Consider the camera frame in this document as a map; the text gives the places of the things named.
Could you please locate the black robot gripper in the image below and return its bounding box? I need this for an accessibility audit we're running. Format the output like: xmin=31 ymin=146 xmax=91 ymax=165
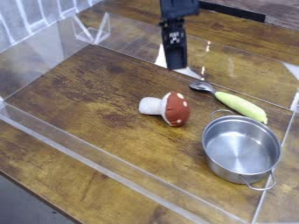
xmin=161 ymin=0 xmax=201 ymax=70

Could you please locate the red and white plush mushroom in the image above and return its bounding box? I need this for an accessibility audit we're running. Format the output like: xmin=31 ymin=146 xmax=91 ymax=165
xmin=139 ymin=91 xmax=191 ymax=127

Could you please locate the silver metal pot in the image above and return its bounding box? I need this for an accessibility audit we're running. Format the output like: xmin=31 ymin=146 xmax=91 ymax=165
xmin=202 ymin=109 xmax=282 ymax=192

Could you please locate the clear acrylic corner bracket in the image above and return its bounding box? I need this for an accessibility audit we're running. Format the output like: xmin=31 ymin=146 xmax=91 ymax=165
xmin=73 ymin=12 xmax=111 ymax=45

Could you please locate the spoon with green handle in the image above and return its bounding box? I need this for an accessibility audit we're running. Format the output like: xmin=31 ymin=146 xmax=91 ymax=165
xmin=190 ymin=80 xmax=267 ymax=124

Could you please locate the clear acrylic enclosure panel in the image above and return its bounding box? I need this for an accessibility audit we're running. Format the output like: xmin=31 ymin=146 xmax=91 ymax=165
xmin=0 ymin=0 xmax=299 ymax=224

